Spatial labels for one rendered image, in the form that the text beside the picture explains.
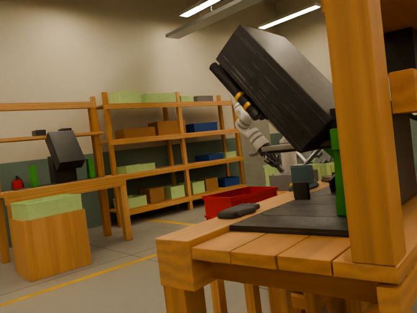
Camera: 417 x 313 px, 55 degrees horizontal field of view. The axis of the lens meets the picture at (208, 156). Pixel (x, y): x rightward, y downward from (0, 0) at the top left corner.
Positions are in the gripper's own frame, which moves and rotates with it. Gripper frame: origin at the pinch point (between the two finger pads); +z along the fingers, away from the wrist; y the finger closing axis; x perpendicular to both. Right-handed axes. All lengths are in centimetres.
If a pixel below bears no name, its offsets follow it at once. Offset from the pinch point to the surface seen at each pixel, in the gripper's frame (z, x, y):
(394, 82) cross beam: 22, -75, -79
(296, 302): 57, 60, 31
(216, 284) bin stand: 27, 50, -28
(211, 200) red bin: -5.7, 26.7, -25.0
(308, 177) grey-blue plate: 15.8, -19.8, -23.4
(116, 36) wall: -462, 259, 310
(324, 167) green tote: 2, 11, 71
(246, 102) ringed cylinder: -18, -28, -42
